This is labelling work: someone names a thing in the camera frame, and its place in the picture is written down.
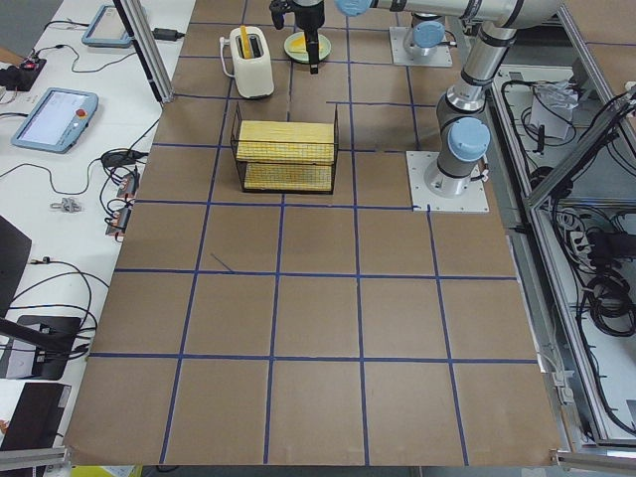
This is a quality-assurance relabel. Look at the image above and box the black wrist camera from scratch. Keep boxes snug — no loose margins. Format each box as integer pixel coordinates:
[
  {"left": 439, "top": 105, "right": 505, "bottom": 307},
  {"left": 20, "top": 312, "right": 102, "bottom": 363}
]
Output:
[{"left": 269, "top": 0, "right": 293, "bottom": 30}]

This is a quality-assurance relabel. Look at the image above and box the black wire basket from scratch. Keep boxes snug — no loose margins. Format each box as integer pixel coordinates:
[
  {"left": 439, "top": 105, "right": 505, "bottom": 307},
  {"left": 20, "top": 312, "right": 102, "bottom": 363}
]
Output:
[{"left": 230, "top": 101, "right": 341, "bottom": 196}]

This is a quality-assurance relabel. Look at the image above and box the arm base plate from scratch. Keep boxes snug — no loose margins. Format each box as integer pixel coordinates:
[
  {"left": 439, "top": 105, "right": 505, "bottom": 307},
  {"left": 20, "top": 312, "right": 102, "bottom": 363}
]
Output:
[
  {"left": 390, "top": 22, "right": 452, "bottom": 68},
  {"left": 405, "top": 151, "right": 490, "bottom": 214}
]

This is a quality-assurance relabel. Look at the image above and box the toast slice in toaster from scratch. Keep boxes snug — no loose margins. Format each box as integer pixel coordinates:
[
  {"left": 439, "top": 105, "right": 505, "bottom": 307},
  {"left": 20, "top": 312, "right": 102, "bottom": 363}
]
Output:
[{"left": 239, "top": 25, "right": 253, "bottom": 60}]

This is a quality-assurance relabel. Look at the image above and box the triangular bread on plate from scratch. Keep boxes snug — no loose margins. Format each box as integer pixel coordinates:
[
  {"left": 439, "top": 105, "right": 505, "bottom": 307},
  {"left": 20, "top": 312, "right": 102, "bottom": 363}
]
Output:
[{"left": 289, "top": 34, "right": 307, "bottom": 54}]

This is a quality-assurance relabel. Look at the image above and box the white toaster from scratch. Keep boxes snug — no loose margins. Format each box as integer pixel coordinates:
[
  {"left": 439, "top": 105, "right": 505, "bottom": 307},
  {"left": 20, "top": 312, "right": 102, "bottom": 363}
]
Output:
[{"left": 230, "top": 26, "right": 274, "bottom": 99}]

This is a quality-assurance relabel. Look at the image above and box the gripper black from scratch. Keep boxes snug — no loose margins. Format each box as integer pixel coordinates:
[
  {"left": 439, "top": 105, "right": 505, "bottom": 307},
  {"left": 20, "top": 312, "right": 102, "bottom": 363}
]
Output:
[{"left": 292, "top": 0, "right": 325, "bottom": 75}]

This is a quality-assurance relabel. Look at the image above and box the far teach pendant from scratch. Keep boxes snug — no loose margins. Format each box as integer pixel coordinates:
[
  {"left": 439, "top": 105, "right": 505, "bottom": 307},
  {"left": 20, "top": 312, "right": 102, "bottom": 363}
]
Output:
[{"left": 81, "top": 4, "right": 132, "bottom": 49}]

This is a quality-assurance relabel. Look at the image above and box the black power adapter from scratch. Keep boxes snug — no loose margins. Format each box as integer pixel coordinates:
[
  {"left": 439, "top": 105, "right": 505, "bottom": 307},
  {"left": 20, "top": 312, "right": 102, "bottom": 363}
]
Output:
[{"left": 152, "top": 28, "right": 185, "bottom": 42}]

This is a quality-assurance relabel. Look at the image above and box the green plate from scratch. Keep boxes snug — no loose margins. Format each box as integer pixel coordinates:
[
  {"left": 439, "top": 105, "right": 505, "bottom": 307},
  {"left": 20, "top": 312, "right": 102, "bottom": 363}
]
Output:
[{"left": 283, "top": 31, "right": 332, "bottom": 64}]

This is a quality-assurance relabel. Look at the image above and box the aluminium frame post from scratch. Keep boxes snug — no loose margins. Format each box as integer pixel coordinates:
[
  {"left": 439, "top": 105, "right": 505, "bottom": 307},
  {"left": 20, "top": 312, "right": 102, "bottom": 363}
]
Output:
[{"left": 113, "top": 0, "right": 174, "bottom": 104}]

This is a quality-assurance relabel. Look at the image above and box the teach pendant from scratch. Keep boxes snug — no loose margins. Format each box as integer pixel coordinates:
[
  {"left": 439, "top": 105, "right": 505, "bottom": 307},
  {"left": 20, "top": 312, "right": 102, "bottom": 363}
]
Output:
[
  {"left": 11, "top": 87, "right": 99, "bottom": 154},
  {"left": 81, "top": 4, "right": 132, "bottom": 49}
]

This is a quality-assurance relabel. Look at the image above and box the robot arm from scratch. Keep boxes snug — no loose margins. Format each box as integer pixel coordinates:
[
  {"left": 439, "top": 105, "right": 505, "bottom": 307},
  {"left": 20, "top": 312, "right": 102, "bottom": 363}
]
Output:
[
  {"left": 336, "top": 0, "right": 562, "bottom": 198},
  {"left": 402, "top": 12, "right": 446, "bottom": 58}
]

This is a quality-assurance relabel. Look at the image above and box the black monitor stand base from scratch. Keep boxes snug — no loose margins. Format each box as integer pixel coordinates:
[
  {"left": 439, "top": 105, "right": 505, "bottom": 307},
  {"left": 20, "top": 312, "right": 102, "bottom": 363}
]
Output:
[{"left": 1, "top": 315, "right": 81, "bottom": 381}]

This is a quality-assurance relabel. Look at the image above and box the near teach pendant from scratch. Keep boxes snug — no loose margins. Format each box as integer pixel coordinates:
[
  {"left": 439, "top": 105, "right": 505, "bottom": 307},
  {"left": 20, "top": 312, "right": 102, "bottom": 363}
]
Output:
[{"left": 11, "top": 87, "right": 99, "bottom": 154}]

